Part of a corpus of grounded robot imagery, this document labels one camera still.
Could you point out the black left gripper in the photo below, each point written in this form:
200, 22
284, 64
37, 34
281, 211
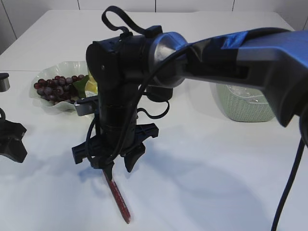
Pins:
11, 134

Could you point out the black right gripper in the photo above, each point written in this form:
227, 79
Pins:
105, 141

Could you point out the red glitter pen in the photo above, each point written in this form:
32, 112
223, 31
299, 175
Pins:
121, 204

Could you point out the red artificial grape bunch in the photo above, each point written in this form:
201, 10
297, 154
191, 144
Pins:
62, 88

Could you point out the yellow liquid plastic bottle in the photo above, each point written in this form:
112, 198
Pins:
91, 86

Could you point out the clear plastic sheet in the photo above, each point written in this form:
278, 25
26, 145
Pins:
248, 94

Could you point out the black blue right robot arm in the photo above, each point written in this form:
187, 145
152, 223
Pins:
272, 60

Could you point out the black mesh pen holder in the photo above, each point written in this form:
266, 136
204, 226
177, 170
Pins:
159, 94

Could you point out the pale green wavy plate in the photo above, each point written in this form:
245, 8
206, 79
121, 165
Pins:
66, 69

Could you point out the green woven plastic basket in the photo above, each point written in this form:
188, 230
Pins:
241, 110

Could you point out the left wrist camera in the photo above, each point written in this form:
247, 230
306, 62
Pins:
4, 82

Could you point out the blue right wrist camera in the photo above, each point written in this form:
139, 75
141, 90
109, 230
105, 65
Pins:
87, 106

